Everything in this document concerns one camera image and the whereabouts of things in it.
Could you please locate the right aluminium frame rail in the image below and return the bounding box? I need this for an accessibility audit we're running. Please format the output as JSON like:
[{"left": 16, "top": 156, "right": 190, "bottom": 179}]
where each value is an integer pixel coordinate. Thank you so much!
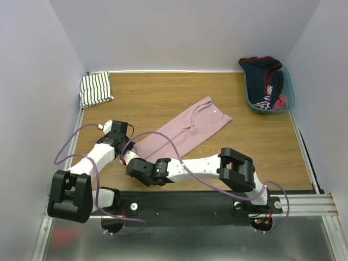
[{"left": 289, "top": 112, "right": 347, "bottom": 260}]

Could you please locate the black white striped tank top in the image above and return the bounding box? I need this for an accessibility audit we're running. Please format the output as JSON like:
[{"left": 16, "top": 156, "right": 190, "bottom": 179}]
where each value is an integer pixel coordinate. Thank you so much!
[{"left": 79, "top": 71, "right": 114, "bottom": 108}]

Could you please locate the teal plastic basket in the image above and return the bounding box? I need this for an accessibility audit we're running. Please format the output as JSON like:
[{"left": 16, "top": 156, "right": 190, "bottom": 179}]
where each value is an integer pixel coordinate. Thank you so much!
[{"left": 243, "top": 65, "right": 295, "bottom": 115}]

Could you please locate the front aluminium frame rail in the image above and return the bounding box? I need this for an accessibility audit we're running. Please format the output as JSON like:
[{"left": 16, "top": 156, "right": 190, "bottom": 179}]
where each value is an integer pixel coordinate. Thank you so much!
[{"left": 43, "top": 192, "right": 338, "bottom": 218}]

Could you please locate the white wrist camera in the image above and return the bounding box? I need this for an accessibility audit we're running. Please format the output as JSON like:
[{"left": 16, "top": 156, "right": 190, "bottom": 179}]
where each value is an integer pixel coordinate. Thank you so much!
[
  {"left": 119, "top": 150, "right": 139, "bottom": 166},
  {"left": 97, "top": 120, "right": 113, "bottom": 134}
]

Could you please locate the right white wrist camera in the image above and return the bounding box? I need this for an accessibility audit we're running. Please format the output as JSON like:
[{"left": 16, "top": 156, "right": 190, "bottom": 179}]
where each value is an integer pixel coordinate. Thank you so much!
[{"left": 119, "top": 150, "right": 139, "bottom": 166}]

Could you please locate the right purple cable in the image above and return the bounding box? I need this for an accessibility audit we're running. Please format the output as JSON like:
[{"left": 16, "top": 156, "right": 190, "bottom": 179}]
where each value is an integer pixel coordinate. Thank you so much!
[{"left": 123, "top": 132, "right": 290, "bottom": 234}]

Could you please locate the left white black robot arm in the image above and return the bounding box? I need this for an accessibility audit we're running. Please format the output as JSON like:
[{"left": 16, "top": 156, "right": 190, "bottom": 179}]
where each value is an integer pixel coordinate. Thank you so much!
[{"left": 47, "top": 120, "right": 129, "bottom": 223}]

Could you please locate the red garment in basket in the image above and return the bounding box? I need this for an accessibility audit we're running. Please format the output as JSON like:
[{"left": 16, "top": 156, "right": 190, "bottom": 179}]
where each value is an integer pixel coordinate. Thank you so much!
[{"left": 272, "top": 94, "right": 286, "bottom": 110}]

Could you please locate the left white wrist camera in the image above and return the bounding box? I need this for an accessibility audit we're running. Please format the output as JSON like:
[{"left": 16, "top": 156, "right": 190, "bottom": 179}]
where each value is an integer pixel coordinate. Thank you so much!
[{"left": 97, "top": 120, "right": 113, "bottom": 134}]

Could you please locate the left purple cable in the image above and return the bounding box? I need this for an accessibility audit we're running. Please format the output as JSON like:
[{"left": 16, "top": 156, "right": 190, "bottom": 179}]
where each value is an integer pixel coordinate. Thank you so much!
[{"left": 53, "top": 123, "right": 147, "bottom": 237}]

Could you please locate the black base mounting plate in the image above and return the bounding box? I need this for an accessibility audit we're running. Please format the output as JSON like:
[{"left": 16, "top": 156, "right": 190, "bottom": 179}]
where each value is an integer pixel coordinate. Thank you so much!
[{"left": 110, "top": 191, "right": 283, "bottom": 228}]

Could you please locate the purple cable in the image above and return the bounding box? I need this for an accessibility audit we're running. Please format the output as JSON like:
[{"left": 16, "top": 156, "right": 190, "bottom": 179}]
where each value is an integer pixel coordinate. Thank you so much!
[
  {"left": 123, "top": 132, "right": 290, "bottom": 234},
  {"left": 53, "top": 123, "right": 147, "bottom": 237}
]

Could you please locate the pink tank top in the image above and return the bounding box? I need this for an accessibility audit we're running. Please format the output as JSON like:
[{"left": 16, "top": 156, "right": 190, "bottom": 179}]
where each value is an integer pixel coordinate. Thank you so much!
[{"left": 133, "top": 97, "right": 232, "bottom": 163}]

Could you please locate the aluminium frame rail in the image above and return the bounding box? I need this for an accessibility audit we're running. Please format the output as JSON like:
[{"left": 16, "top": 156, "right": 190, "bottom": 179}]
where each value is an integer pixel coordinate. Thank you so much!
[
  {"left": 31, "top": 107, "right": 84, "bottom": 260},
  {"left": 289, "top": 112, "right": 347, "bottom": 260},
  {"left": 43, "top": 192, "right": 338, "bottom": 218}
]

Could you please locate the dark navy maroon garment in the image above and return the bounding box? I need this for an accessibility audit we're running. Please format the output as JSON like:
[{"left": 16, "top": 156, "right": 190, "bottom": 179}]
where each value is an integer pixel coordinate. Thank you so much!
[{"left": 238, "top": 56, "right": 284, "bottom": 110}]

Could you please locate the left aluminium frame rail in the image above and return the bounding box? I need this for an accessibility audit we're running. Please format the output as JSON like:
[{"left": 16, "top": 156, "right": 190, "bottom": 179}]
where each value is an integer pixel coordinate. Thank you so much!
[{"left": 31, "top": 107, "right": 84, "bottom": 260}]

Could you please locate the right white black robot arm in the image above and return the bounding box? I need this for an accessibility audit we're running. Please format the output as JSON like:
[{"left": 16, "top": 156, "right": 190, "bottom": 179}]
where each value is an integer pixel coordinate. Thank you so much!
[{"left": 122, "top": 148, "right": 270, "bottom": 212}]

